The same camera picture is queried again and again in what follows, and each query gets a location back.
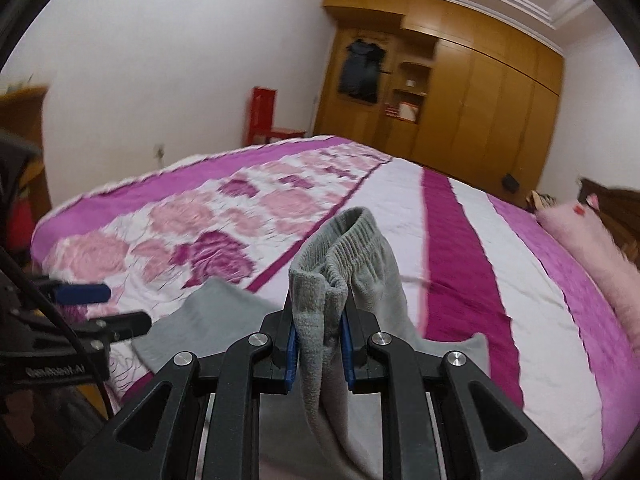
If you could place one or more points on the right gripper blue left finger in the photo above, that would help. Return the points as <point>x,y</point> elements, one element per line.
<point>288,345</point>

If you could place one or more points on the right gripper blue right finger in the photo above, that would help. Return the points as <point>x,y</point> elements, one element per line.
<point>355,330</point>

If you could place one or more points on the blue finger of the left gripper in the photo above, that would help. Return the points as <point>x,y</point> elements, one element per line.
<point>115,328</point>
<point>64,293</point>

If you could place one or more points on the grey sweatpants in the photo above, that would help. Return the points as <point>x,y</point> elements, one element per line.
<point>340,319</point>

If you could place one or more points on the wooden side cabinet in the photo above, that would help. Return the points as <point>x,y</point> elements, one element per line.
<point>22,152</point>

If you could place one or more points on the purple and white bedspread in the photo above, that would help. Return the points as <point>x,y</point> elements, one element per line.
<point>545,303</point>

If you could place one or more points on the red folding chair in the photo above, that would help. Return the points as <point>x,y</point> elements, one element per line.
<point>260,119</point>

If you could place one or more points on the small black speaker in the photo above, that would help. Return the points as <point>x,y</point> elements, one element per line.
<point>510,184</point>

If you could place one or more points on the pink checked pillow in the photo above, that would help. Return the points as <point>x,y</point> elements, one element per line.
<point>579,230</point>

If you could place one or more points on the dark jacket hanging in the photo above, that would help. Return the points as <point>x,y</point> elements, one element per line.
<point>361,71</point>

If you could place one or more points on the yellow wooden wardrobe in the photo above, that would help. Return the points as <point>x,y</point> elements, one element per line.
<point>460,92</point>

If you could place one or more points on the dark wooden headboard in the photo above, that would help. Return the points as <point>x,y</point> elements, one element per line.
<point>618,209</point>

